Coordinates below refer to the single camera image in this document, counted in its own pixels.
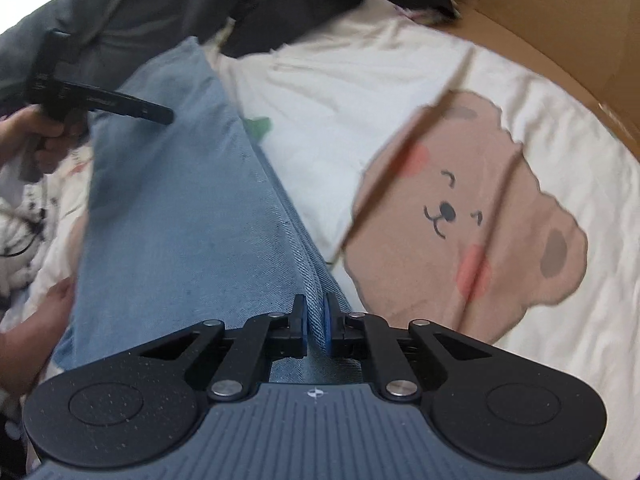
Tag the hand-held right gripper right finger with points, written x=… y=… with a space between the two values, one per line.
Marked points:
x=328 y=330

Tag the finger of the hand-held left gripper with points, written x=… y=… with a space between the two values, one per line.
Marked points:
x=130 y=106

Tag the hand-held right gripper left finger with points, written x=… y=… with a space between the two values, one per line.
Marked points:
x=301 y=332

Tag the person's left hand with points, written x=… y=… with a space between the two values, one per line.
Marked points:
x=20 y=132

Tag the dark grey pillow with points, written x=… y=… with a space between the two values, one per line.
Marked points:
x=130 y=5

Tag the white fluffy spotted blanket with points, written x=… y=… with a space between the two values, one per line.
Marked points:
x=20 y=270

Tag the bear printed bed sheet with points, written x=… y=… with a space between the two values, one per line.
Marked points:
x=350 y=90

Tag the person's bare leg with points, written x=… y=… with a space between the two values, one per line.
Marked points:
x=30 y=340

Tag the brown cardboard sheet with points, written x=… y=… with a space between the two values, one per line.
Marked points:
x=560 y=15

